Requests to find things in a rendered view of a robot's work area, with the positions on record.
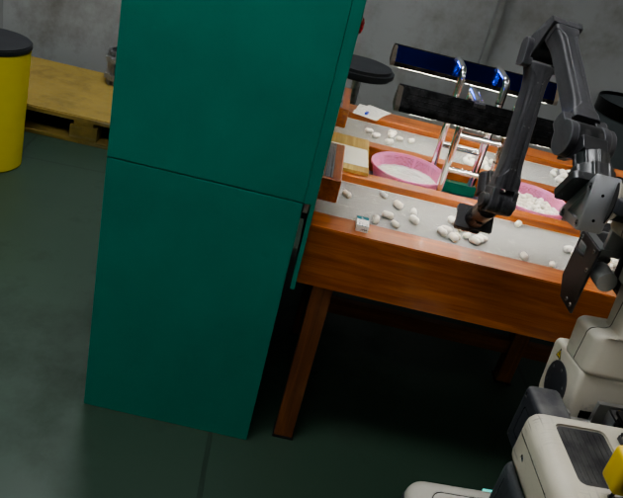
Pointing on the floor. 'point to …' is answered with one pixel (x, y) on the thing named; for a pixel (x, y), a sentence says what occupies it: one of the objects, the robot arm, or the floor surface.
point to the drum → (2, 97)
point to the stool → (360, 70)
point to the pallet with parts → (72, 99)
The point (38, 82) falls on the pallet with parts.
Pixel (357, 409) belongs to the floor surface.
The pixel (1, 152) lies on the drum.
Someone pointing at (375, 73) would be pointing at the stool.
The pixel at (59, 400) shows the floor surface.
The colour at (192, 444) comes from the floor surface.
